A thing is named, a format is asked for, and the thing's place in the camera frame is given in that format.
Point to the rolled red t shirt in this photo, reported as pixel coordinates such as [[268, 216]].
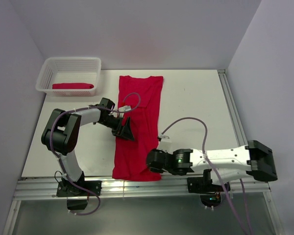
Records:
[[72, 86]]

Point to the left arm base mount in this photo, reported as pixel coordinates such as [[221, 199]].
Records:
[[77, 199]]

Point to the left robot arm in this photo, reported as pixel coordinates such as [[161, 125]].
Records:
[[61, 132]]

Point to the aluminium front rail frame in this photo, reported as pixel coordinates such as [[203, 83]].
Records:
[[45, 189]]

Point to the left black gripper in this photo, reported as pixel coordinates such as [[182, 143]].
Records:
[[123, 131]]

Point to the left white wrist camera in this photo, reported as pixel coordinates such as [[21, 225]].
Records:
[[125, 108]]

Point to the white plastic basket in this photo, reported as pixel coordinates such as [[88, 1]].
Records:
[[57, 70]]

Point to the aluminium right rail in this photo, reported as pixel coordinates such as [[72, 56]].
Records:
[[232, 107]]

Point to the red t shirt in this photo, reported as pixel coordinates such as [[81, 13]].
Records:
[[72, 86], [130, 156]]

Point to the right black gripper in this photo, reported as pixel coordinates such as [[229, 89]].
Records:
[[154, 169]]

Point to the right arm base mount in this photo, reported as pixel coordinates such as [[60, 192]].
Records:
[[210, 194]]

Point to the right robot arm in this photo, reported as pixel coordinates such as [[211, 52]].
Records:
[[216, 168]]

